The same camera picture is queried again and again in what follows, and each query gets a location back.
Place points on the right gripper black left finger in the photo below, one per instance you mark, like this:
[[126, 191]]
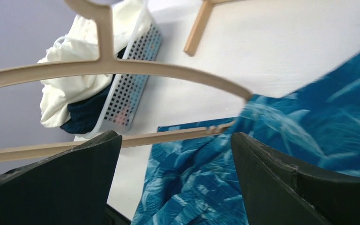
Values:
[[69, 188]]

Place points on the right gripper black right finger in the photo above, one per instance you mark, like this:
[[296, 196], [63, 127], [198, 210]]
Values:
[[279, 189]]

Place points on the navy blue shorts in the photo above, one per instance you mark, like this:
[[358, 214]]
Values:
[[84, 114]]

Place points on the dark teal patterned shorts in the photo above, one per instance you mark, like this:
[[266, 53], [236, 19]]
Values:
[[194, 182]]

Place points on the white plastic basket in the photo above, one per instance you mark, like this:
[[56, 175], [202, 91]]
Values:
[[143, 43]]

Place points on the white drawstring shorts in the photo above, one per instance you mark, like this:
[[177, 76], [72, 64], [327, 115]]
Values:
[[79, 44]]

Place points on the wooden hanger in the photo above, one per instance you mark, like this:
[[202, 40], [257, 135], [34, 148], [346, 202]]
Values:
[[108, 63]]

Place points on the wooden clothes rack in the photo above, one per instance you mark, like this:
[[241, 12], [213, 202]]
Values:
[[200, 24]]

